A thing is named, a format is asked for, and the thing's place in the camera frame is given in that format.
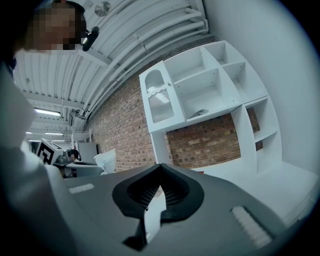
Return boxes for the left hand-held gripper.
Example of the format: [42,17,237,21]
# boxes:
[36,138,105,179]

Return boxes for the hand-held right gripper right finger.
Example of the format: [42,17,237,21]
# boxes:
[159,163,205,227]

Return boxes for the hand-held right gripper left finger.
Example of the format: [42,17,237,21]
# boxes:
[112,163,162,252]

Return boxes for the white metal rack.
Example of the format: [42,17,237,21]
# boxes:
[71,128,92,151]

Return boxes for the grey box cabinet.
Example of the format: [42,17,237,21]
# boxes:
[74,141,99,165]

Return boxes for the white plastic bag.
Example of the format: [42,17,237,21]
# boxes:
[93,148,117,174]

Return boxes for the long ceiling light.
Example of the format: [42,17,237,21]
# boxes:
[34,107,62,118]

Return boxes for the white shelving cabinet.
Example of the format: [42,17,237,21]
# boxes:
[138,40,283,176]

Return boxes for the white cabinet door with glass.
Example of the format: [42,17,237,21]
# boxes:
[138,60,187,133]

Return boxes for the person's head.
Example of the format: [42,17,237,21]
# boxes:
[14,0,87,57]

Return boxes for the white ceiling pipes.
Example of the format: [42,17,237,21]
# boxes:
[82,4,210,118]

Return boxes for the round ceiling fan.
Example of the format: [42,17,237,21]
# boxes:
[94,1,112,18]

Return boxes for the black head-mounted camera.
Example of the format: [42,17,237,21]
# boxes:
[81,25,100,53]

